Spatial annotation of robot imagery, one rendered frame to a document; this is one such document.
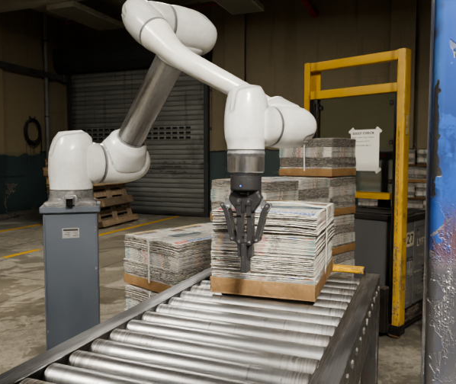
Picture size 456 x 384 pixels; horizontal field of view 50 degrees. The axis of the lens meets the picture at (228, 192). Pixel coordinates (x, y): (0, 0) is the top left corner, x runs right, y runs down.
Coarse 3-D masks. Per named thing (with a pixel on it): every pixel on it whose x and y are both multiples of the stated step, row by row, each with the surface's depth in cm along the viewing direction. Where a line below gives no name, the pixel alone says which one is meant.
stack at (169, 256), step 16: (208, 224) 251; (128, 240) 219; (144, 240) 210; (160, 240) 204; (176, 240) 203; (192, 240) 203; (208, 240) 207; (128, 256) 219; (144, 256) 211; (160, 256) 203; (176, 256) 195; (192, 256) 200; (208, 256) 208; (128, 272) 219; (144, 272) 210; (160, 272) 203; (176, 272) 196; (192, 272) 202; (128, 288) 220; (144, 288) 215; (128, 304) 221
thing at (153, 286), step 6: (126, 276) 220; (132, 276) 217; (126, 282) 221; (132, 282) 217; (138, 282) 214; (144, 282) 211; (150, 282) 208; (156, 282) 205; (150, 288) 208; (156, 288) 205; (162, 288) 202; (168, 288) 200
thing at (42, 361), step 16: (208, 272) 158; (176, 288) 139; (144, 304) 124; (112, 320) 111; (128, 320) 112; (80, 336) 101; (96, 336) 101; (48, 352) 93; (64, 352) 93; (16, 368) 86; (32, 368) 86
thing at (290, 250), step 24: (216, 216) 131; (288, 216) 124; (312, 216) 122; (216, 240) 132; (264, 240) 127; (288, 240) 125; (312, 240) 123; (216, 264) 132; (240, 264) 130; (264, 264) 128; (288, 264) 126; (312, 264) 124
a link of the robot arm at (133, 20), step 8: (128, 0) 147; (136, 0) 145; (144, 0) 146; (128, 8) 144; (136, 8) 142; (144, 8) 141; (152, 8) 142; (160, 8) 144; (168, 8) 147; (128, 16) 143; (136, 16) 140; (144, 16) 139; (152, 16) 139; (160, 16) 140; (168, 16) 145; (176, 16) 148; (128, 24) 143; (136, 24) 140; (176, 24) 148; (136, 32) 140; (136, 40) 144
